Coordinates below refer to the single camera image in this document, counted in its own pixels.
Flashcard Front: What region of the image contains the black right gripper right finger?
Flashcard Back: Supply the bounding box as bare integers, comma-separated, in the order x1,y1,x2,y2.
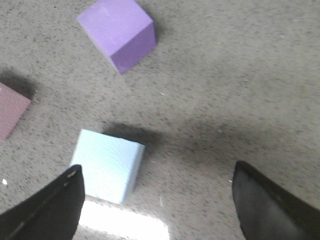
232,161,320,240

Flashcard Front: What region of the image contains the light blue foam cube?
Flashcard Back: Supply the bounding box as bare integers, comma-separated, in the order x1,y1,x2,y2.
70,129,145,204

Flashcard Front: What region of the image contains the pink foam cube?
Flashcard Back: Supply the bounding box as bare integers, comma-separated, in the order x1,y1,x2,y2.
0,83,31,141

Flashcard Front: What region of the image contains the near purple foam cube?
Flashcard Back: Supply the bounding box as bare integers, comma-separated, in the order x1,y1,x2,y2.
77,0,157,74

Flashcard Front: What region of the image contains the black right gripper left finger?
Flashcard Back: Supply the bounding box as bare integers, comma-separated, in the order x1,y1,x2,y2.
0,164,85,240

